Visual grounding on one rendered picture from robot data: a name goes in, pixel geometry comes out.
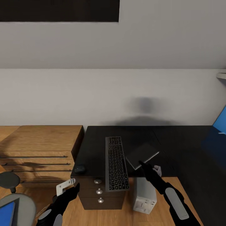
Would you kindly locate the swivel chair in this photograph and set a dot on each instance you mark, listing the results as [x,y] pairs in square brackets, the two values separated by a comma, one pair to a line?
[25,211]

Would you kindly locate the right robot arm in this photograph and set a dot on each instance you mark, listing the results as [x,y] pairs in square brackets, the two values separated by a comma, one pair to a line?
[180,212]

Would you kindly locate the keyboard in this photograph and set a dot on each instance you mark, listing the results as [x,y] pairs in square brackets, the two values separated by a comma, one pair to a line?
[116,176]

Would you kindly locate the mouse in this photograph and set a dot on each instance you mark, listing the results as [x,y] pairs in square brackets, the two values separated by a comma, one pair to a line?
[80,169]

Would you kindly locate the notebook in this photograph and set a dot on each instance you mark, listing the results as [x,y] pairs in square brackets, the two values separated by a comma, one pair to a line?
[144,153]

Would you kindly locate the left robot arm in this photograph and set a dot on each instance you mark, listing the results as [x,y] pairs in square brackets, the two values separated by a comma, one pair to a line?
[53,214]

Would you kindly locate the folder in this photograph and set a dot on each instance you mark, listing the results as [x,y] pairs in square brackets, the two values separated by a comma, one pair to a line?
[6,214]

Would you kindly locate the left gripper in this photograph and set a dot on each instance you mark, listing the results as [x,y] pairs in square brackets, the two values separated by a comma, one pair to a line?
[69,195]

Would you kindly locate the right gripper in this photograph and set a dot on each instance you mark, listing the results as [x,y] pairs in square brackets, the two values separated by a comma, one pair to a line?
[150,174]

